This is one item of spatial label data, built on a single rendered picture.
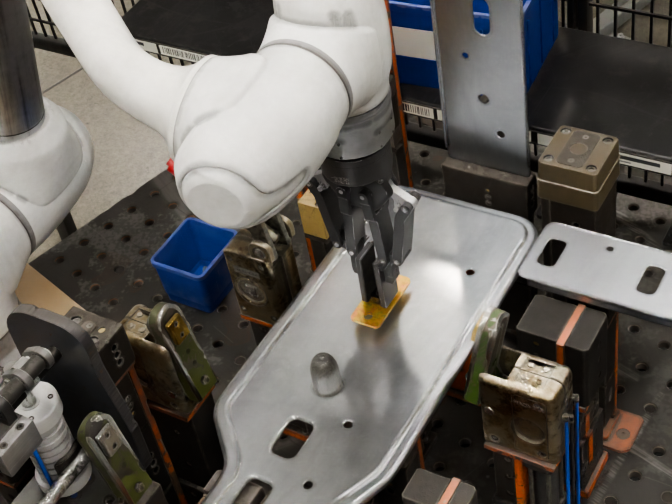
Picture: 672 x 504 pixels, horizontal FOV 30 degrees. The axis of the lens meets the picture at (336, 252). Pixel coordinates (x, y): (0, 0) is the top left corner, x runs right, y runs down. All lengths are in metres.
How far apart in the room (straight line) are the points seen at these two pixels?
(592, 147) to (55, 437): 0.71
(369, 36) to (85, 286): 0.99
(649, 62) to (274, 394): 0.69
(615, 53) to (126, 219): 0.86
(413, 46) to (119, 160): 1.83
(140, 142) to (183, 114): 2.36
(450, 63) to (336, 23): 0.41
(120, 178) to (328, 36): 2.25
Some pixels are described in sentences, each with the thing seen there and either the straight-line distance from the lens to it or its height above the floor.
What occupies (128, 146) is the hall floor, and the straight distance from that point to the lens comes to 3.44.
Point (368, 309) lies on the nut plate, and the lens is 1.43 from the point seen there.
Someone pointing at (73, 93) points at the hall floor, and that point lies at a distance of 3.70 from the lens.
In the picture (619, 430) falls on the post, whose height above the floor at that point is 0.70.
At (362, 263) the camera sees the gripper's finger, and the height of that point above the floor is 1.08.
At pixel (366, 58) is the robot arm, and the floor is 1.39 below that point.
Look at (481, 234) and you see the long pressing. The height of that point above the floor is 1.00.
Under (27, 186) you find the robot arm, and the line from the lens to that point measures 1.83.
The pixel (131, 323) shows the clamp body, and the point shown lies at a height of 1.07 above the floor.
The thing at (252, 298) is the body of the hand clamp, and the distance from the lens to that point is 1.54.
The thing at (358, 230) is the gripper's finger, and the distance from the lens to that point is 1.37.
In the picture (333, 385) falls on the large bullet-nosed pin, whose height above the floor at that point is 1.01.
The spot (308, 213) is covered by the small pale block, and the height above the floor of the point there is 1.05.
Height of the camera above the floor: 2.05
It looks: 44 degrees down
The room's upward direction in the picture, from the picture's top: 11 degrees counter-clockwise
